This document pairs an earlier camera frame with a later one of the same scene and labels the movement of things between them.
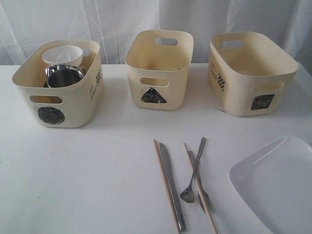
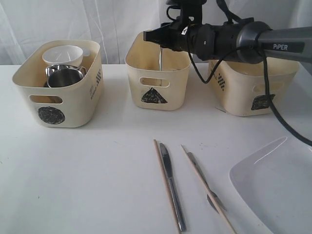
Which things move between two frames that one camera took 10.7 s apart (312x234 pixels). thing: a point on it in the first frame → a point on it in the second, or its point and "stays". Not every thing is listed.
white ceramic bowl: (63, 55) stays
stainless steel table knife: (167, 164) stays
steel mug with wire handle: (61, 75) stays
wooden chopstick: (200, 185) → (207, 190)
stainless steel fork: (205, 197) → (209, 196)
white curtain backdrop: (28, 26) stays
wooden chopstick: (163, 174) stays
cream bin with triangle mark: (157, 61) stays
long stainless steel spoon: (187, 195) → (160, 63)
